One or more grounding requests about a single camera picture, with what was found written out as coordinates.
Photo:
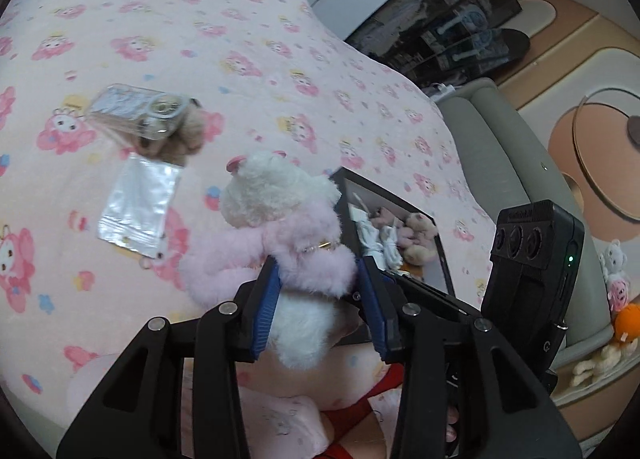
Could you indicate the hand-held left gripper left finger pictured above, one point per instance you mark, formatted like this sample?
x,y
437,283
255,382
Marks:
x,y
265,309

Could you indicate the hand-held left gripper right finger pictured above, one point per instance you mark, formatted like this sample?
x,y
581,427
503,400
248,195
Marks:
x,y
372,309

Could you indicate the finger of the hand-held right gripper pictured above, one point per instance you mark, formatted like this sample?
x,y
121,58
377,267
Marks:
x,y
442,295

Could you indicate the pink and white plush toy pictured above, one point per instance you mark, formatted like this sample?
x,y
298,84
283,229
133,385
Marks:
x,y
280,219

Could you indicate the dark grey cardboard box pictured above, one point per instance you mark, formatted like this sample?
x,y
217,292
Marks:
x,y
385,196

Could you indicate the white and pink bunny plush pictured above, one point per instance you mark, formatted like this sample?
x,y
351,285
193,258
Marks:
x,y
617,289

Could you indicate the pink cloth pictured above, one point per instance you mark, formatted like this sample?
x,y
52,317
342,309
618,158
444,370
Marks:
x,y
385,215

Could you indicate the red garment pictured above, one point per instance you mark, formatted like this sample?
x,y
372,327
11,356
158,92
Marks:
x,y
360,404

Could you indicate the cream plush toy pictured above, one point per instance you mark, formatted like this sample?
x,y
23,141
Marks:
x,y
595,361

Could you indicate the orange plush toy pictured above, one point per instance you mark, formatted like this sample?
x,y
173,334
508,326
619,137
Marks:
x,y
629,324

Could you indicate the grey padded headboard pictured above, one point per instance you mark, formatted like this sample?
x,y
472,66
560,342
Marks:
x,y
500,149

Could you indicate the clear zip bag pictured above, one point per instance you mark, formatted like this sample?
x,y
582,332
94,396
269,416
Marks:
x,y
140,204

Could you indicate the pink printed blanket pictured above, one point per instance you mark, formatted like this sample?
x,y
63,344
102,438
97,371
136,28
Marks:
x,y
300,104

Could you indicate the clear phone case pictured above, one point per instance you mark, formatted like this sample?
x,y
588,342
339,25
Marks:
x,y
130,106

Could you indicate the glass display cabinet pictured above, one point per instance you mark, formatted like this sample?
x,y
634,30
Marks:
x,y
450,14

